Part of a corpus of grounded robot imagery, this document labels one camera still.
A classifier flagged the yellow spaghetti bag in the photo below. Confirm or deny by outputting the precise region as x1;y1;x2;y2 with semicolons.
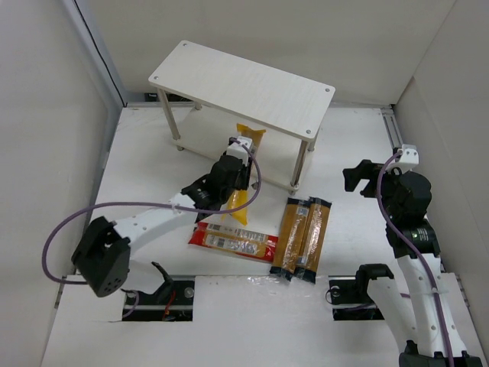
226;123;266;226

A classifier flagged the red spaghetti bag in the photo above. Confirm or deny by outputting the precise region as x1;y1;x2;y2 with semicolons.
189;222;278;263

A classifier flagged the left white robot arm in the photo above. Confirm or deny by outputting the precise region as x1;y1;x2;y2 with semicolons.
72;154;254;298

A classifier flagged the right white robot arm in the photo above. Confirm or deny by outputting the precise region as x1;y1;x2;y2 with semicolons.
342;156;482;366

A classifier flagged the white two-tier shelf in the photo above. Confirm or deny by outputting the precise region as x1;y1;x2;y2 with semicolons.
148;41;335;193

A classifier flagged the right black-ended spaghetti bag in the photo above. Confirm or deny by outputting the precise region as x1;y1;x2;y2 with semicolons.
294;196;332;284

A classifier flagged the black-ended spaghetti bag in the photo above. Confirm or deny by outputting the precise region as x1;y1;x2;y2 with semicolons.
270;197;311;281
294;196;332;284

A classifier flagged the left black-ended spaghetti bag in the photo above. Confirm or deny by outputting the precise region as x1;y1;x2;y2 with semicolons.
270;197;311;281

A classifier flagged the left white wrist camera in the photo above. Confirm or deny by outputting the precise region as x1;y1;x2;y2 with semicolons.
225;136;254;165

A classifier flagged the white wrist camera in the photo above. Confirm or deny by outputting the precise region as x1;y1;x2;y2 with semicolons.
391;144;419;172
225;136;254;165

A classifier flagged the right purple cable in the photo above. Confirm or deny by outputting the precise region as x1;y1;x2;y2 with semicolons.
377;151;455;367

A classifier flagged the purple cable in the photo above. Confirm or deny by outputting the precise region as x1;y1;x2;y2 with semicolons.
41;139;263;284
377;151;455;367

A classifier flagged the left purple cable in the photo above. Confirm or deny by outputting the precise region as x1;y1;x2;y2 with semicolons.
41;139;263;284

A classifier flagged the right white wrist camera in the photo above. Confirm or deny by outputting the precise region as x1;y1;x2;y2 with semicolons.
391;144;419;172

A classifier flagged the aluminium rail right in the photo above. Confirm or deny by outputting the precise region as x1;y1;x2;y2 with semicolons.
381;106;403;148

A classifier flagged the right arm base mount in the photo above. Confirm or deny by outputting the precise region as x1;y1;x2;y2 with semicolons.
325;275;384;321

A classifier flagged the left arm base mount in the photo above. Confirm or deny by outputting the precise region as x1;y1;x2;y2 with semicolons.
121;277;195;322

